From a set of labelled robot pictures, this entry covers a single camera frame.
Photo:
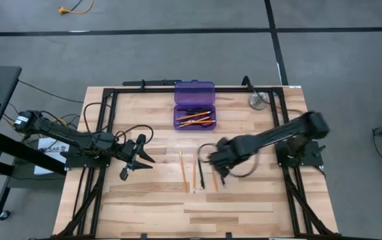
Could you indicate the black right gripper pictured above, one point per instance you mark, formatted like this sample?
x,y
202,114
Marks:
x,y
227,151

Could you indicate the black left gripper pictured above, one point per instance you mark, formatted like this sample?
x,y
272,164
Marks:
x,y
132,150

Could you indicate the orange pencil red eraser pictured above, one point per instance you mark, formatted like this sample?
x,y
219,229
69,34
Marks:
x,y
204,122
189,116
194,173
215,181

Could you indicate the black marker pen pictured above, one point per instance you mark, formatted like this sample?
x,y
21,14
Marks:
x,y
201,173
199,113

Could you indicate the orange pencil yellow eraser cap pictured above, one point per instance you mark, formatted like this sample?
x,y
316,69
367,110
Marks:
x,y
183,171

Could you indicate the long slim black pen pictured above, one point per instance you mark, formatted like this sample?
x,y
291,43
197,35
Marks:
x,y
190,109

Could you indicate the purple plastic supply box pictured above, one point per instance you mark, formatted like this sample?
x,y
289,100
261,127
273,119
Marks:
x,y
194,93

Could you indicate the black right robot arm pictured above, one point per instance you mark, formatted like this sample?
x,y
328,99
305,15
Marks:
x,y
277,133

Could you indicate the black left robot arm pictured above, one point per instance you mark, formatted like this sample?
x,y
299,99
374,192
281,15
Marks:
x,y
77,138

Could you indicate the black power strip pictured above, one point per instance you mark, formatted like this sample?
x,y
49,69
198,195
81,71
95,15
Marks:
x,y
154,82

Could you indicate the white paper label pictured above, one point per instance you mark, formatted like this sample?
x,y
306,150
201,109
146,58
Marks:
x,y
44,166

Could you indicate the black caster wheel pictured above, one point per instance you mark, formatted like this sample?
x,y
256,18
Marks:
x,y
4,215

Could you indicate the black desk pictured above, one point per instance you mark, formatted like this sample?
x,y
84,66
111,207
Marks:
x,y
0,86

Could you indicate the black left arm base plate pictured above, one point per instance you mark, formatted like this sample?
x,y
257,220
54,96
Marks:
x,y
84,161

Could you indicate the black aluminium table frame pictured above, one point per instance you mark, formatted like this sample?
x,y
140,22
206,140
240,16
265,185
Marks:
x,y
144,90

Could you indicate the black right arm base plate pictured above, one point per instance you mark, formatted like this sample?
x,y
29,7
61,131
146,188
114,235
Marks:
x,y
305,156

